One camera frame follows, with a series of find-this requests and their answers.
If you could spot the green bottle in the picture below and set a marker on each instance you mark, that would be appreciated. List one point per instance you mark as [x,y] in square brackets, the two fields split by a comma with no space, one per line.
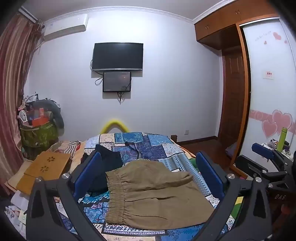
[282,139]

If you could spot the khaki pants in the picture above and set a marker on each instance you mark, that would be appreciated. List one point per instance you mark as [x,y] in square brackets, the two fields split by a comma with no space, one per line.
[159,192]

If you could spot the brown wooden overhead cabinet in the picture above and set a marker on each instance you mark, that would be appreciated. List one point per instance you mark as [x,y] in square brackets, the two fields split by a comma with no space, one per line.
[217,25]

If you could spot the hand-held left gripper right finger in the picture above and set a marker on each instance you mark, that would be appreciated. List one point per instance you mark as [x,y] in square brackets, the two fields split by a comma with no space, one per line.
[209,173]

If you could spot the white air conditioner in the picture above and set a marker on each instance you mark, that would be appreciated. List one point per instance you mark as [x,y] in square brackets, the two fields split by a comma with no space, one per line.
[66,26]

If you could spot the white heart-print wardrobe door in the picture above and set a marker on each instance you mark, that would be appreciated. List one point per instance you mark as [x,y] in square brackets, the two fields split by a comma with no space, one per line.
[268,99]

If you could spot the grey plush cushion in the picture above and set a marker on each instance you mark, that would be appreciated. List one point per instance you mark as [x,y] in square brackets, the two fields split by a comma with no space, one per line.
[56,111]

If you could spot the dark navy garment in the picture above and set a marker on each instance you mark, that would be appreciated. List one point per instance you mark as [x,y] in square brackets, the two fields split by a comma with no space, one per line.
[108,162]

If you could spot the striped beige cloth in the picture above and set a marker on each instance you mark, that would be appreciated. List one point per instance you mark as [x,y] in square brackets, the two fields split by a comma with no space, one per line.
[66,146]

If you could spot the large black wall television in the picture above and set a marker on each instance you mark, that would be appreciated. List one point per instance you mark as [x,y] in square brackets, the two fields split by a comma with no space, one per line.
[117,56]

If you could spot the pile of papers and cloths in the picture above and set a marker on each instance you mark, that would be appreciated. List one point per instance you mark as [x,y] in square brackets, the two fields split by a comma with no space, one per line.
[16,208]

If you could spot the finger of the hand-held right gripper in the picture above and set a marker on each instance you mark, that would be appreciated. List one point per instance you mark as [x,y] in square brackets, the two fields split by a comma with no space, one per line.
[245,165]
[263,150]

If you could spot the red box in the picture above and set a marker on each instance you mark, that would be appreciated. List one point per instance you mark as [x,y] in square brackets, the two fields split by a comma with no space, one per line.
[38,118]

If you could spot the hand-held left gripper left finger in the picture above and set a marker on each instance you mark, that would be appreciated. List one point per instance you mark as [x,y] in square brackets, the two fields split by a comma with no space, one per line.
[89,172]

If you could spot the small black wall monitor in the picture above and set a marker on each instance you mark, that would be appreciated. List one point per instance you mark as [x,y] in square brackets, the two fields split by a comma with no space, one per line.
[116,81]

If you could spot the blue patchwork blanket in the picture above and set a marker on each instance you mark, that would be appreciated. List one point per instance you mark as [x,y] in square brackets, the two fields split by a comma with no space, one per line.
[159,146]

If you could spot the bamboo lap table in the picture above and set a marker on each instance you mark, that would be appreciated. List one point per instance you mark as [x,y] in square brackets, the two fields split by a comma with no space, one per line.
[44,171]

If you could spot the brown wooden door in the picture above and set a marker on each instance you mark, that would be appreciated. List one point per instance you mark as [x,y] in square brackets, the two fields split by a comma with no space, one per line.
[234,99]

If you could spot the yellow curved foam bar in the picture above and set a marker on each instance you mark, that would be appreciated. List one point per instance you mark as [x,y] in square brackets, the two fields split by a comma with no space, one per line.
[113,122]

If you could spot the green patterned bag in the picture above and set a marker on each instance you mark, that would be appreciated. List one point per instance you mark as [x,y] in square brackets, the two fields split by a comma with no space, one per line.
[39,136]

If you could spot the yellow green plush blanket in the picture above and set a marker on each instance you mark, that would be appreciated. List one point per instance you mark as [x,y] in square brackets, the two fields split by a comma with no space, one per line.
[237,207]

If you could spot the red white door sticker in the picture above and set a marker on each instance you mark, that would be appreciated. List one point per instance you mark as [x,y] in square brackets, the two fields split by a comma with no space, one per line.
[268,74]

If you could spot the striped pink curtain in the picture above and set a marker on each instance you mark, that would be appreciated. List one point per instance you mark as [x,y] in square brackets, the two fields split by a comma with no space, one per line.
[11,92]

